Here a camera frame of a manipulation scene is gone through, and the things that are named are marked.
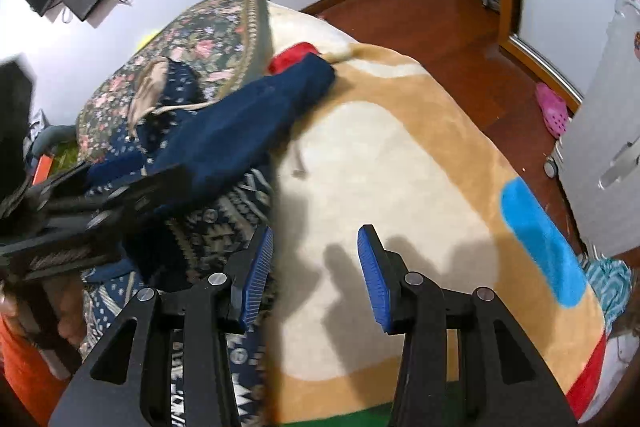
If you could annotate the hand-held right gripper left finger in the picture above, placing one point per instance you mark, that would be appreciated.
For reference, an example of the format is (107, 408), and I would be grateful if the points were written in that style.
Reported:
(257, 272)

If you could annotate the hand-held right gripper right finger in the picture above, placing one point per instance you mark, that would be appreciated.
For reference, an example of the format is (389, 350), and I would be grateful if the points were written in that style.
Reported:
(372, 277)

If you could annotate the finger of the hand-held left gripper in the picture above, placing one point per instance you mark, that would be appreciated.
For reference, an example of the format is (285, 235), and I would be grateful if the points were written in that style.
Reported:
(60, 254)
(145, 194)

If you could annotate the navy patterned sweater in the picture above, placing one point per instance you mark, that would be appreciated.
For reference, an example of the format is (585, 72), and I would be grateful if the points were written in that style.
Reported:
(225, 132)

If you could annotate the person's left hand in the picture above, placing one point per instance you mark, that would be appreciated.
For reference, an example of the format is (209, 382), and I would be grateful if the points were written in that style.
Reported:
(72, 314)

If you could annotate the green plush toy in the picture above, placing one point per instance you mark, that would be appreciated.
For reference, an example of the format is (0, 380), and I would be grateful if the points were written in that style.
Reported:
(65, 156)

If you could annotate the beige printed blanket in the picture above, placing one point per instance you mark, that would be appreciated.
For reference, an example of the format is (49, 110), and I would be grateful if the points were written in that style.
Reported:
(400, 157)

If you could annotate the yellow plush toy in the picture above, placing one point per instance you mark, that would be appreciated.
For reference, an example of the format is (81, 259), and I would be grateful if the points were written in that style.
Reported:
(146, 40)

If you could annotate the floral blanket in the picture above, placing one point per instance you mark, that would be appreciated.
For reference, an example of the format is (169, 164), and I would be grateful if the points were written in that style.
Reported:
(200, 37)

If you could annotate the red cloth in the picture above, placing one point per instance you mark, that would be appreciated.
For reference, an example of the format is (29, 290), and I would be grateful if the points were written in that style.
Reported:
(290, 56)

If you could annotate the teal patterned cloth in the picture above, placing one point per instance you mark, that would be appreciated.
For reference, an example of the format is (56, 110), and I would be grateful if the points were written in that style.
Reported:
(607, 287)

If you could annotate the pink slipper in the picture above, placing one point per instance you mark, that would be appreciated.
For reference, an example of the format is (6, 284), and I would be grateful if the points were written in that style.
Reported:
(552, 112)

